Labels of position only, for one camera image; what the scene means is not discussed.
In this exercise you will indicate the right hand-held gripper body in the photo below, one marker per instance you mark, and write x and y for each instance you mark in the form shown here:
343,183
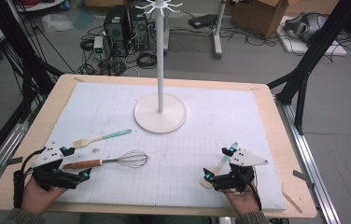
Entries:
248,159

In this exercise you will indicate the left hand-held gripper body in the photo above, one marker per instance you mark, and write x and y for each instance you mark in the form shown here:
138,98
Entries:
47,157

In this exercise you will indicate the white rack stand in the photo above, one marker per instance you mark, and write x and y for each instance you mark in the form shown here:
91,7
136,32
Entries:
159,118

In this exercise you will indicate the person's right hand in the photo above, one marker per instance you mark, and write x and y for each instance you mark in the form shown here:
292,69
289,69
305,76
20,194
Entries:
242,202

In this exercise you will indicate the person's left hand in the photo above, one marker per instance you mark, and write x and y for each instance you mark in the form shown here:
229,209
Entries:
36,199

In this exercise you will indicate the white grid foam mat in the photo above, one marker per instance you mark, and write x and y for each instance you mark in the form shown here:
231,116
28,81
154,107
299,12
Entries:
164,174

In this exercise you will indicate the thin wooden stick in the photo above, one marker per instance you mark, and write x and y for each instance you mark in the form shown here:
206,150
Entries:
292,202

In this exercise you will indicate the small black device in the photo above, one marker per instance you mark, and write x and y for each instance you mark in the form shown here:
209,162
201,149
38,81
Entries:
279,221

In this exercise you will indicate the small white device green light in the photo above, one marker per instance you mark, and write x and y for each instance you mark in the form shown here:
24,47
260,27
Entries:
98,42

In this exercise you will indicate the white metal stand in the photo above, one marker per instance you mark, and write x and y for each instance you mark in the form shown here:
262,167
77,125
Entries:
217,37

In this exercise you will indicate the white floor board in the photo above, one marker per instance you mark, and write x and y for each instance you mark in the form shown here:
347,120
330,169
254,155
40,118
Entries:
295,46

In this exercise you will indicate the clear plastic bag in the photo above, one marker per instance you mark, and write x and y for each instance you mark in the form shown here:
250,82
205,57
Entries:
57,22

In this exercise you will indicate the black computer tower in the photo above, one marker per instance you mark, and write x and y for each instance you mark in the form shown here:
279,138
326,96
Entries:
139,28
116,31

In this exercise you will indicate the black flat device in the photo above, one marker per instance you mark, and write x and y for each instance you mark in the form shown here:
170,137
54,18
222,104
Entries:
201,21

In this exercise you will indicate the cardboard box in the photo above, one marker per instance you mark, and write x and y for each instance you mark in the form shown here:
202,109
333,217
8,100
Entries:
257,17

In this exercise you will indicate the grey headset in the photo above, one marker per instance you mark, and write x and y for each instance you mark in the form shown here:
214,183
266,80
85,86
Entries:
310,26

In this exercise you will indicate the white round table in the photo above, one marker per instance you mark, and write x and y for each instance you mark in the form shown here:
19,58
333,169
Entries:
39,5

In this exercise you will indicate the grey metal bracket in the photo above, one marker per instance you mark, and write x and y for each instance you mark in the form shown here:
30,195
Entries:
301,175
13,161

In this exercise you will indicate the black metal frame strut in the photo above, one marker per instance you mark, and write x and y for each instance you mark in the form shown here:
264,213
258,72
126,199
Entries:
21,46
320,40

